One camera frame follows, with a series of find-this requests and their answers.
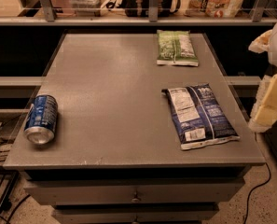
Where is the black floor cable right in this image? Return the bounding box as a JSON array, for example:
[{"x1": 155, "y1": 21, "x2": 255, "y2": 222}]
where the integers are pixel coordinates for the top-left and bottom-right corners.
[{"x1": 242, "y1": 161, "x2": 272, "y2": 224}]

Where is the upper drawer knob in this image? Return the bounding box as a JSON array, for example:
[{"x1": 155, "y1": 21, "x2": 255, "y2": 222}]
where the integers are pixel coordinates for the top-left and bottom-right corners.
[{"x1": 132, "y1": 193, "x2": 141, "y2": 203}]

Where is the blue pepsi can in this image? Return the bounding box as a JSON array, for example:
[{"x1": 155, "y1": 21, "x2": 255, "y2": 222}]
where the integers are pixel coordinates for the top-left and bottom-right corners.
[{"x1": 24, "y1": 95, "x2": 58, "y2": 145}]

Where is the green jalapeno chip bag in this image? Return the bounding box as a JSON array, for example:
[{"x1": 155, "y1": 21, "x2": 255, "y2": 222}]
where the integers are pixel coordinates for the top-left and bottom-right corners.
[{"x1": 157, "y1": 30, "x2": 199, "y2": 67}]

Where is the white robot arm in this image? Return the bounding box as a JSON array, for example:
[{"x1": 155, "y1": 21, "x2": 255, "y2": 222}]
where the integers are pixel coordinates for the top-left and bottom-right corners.
[{"x1": 248, "y1": 23, "x2": 277, "y2": 133}]

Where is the colourful snack bag on shelf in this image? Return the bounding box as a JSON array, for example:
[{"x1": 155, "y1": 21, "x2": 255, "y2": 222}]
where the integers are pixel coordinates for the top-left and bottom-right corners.
[{"x1": 185, "y1": 0, "x2": 243, "y2": 18}]

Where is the black cables left floor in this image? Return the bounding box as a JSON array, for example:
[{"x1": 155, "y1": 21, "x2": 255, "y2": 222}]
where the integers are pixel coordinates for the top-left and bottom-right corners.
[{"x1": 0, "y1": 114, "x2": 32, "y2": 224}]

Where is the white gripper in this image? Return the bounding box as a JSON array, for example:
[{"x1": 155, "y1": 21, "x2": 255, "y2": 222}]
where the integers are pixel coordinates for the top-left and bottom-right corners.
[{"x1": 248, "y1": 30, "x2": 277, "y2": 133}]

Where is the blue chip bag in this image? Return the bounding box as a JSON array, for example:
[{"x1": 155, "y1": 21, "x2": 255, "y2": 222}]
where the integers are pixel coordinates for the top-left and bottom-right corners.
[{"x1": 162, "y1": 84, "x2": 240, "y2": 150}]

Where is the grey metal shelf rail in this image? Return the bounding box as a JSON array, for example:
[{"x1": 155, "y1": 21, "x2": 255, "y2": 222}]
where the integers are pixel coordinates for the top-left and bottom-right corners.
[{"x1": 0, "y1": 0, "x2": 277, "y2": 27}]

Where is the grey drawer cabinet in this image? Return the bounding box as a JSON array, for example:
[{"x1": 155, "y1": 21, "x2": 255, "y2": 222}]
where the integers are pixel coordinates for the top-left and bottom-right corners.
[{"x1": 5, "y1": 34, "x2": 264, "y2": 224}]

